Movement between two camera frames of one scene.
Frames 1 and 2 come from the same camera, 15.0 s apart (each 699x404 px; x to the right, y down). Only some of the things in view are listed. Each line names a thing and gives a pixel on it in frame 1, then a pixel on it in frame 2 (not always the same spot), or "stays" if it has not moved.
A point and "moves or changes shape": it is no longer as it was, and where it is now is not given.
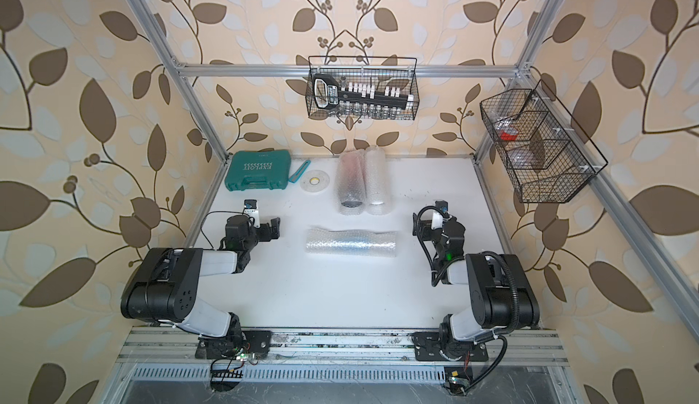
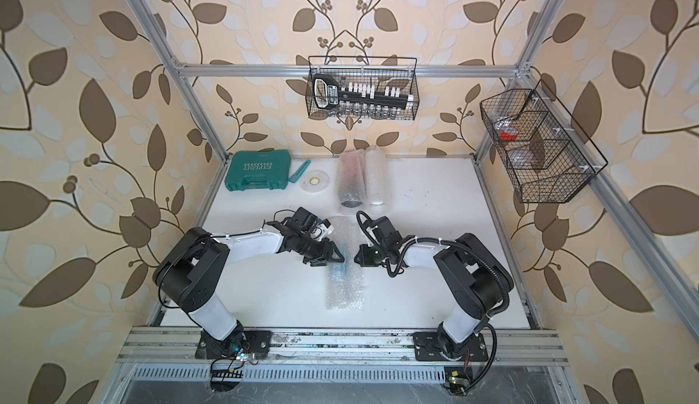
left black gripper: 263,230 → 326,254
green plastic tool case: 258,170 stays
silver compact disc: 315,181 stays
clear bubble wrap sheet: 351,242 moves or changes shape
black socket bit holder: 328,92 stays
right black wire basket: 547,155 stays
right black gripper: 427,227 → 362,256
